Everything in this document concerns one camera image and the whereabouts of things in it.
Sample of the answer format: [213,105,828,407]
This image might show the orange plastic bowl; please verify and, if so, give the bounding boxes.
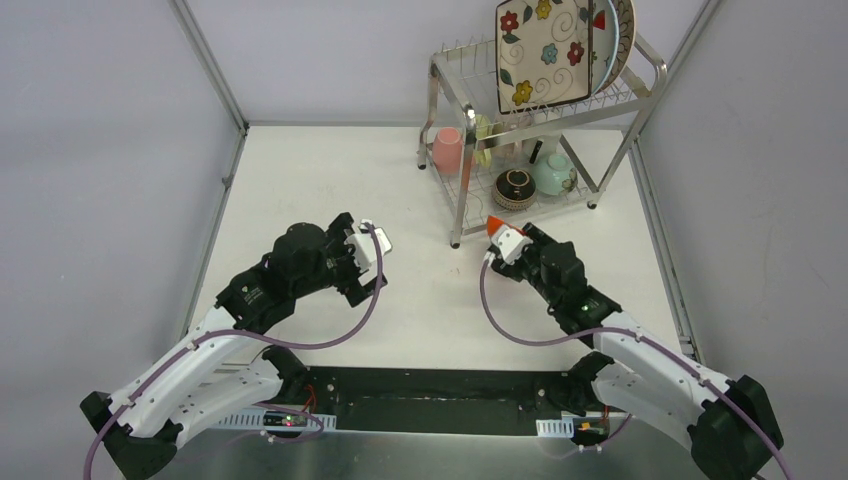
[486,215,506,237]

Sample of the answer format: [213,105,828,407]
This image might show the dark patterned cream bowl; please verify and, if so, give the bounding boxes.
[491,169,538,211]

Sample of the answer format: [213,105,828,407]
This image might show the mint green bowl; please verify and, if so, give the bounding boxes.
[531,153,578,196]

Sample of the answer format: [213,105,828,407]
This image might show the white ribbed mug black handle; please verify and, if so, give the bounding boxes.
[524,137,548,165]

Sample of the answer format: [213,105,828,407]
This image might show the pink cup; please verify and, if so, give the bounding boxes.
[432,127,464,175]

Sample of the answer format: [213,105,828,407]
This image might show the pale yellow mug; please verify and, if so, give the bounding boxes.
[471,112,497,170]

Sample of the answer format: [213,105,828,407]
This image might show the square floral plate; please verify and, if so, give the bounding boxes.
[495,0,593,115]

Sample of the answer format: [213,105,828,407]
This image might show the watermelon pattern round plate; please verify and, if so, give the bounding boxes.
[589,0,619,94]

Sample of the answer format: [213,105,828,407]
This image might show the brown rim petal pattern plate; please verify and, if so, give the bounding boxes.
[602,0,637,89]

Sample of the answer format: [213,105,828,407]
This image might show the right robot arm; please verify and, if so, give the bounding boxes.
[480,217,792,479]

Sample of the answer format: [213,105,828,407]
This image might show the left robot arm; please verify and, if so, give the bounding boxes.
[80,212,392,479]

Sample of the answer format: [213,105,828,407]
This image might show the steel two-tier dish rack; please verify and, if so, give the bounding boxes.
[417,35,669,248]

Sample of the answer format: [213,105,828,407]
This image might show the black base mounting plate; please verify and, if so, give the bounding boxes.
[270,366,605,436]

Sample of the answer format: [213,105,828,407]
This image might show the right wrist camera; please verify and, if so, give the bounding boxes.
[490,224,533,265]

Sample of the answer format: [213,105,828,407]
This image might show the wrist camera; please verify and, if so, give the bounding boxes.
[490,224,533,265]
[345,219,393,273]

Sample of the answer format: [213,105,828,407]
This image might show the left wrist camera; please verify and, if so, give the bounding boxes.
[345,219,393,273]

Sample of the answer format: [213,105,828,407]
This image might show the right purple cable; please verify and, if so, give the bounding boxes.
[478,254,786,480]

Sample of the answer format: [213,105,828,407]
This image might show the purple cable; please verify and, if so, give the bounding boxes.
[478,254,786,480]
[82,225,387,480]

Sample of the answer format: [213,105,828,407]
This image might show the right white cable duct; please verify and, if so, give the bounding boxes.
[535,417,575,439]

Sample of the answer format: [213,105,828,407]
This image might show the white cable duct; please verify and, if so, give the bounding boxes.
[535,417,575,439]
[211,407,320,433]

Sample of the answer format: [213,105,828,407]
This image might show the left white cable duct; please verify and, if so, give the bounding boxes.
[211,407,320,433]

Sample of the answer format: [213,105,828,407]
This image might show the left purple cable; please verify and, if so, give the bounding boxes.
[82,225,387,480]

